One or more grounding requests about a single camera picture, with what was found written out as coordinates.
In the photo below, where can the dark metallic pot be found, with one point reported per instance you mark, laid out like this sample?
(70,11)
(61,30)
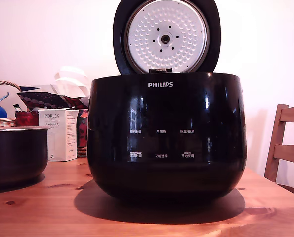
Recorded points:
(15,158)

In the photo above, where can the black Philips rice cooker body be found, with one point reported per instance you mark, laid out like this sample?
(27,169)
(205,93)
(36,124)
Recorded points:
(166,172)

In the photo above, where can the black rice cooker lid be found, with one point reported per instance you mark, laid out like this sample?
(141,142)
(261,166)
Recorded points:
(118,37)

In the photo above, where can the red floral tin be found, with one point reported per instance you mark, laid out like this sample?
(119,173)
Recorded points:
(82,133)

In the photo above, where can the white folded paper bag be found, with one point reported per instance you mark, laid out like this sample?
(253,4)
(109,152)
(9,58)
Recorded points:
(70,81)

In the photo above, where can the white Porlex cardboard box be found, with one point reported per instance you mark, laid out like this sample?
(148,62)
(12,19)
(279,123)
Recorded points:
(51,138)

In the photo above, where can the dark dotted patterned cloth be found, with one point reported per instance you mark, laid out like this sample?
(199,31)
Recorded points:
(48,100)

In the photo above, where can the red container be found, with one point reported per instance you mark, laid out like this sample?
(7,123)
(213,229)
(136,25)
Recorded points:
(25,119)

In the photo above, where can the woven wicker basket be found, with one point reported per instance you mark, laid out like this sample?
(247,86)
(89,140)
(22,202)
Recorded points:
(1,122)

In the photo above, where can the wooden chair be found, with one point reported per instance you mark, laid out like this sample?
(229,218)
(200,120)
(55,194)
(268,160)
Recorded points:
(288,153)

